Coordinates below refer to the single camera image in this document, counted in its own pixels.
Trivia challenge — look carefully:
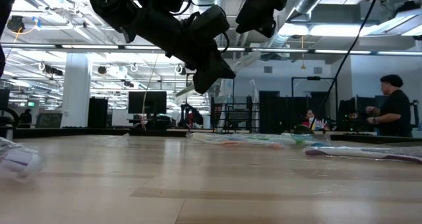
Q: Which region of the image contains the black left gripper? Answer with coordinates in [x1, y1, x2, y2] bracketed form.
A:
[122, 7, 237, 95]

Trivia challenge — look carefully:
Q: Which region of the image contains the orange toothbrush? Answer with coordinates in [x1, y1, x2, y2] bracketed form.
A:
[194, 138, 285, 150]

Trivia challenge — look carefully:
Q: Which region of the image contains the black computer monitor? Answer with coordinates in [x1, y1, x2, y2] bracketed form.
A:
[128, 91, 167, 115]

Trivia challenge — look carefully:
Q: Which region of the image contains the black office partition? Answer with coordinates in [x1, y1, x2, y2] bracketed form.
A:
[258, 91, 291, 134]

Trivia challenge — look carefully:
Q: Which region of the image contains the clear plastic wrapper scrap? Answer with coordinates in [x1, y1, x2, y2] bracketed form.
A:
[98, 133, 131, 148]

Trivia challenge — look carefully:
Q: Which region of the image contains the black tall cabinet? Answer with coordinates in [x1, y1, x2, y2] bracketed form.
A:
[87, 97, 109, 128]

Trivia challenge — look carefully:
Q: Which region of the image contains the long ceiling light strip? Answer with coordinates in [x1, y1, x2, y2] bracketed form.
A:
[1, 43, 422, 56]

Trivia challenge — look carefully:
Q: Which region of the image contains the white building column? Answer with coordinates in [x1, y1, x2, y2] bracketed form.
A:
[61, 52, 92, 128]

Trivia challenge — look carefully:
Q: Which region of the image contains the dark desk screen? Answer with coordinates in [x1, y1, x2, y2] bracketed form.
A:
[35, 113, 63, 128]

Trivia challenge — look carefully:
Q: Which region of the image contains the black ceiling device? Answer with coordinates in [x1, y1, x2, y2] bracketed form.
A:
[6, 15, 26, 34]

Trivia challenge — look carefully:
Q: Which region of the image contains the black flat monitor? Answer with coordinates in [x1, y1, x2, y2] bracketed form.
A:
[0, 88, 11, 119]

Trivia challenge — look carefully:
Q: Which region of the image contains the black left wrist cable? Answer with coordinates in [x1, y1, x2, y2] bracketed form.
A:
[217, 31, 231, 53]

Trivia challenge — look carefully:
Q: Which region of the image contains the black wire toothbrush holder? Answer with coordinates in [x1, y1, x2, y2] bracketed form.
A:
[210, 95, 262, 135]

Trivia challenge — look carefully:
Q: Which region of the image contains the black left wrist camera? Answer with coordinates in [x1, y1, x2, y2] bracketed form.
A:
[189, 5, 231, 42]

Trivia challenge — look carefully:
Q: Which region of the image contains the yellow hanging cord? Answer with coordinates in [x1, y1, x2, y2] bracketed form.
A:
[299, 35, 307, 70]

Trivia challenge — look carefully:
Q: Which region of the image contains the thin beige hanging cord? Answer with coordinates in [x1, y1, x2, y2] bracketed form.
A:
[141, 54, 160, 130]

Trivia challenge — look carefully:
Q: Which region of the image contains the black gantry frame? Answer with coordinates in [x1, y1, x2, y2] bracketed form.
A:
[291, 76, 339, 129]

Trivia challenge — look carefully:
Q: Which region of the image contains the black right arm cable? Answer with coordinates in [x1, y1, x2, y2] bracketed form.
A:
[309, 0, 383, 130]

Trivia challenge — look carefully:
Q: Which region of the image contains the black aluminium table frame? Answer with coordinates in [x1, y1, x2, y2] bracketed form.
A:
[0, 126, 422, 144]

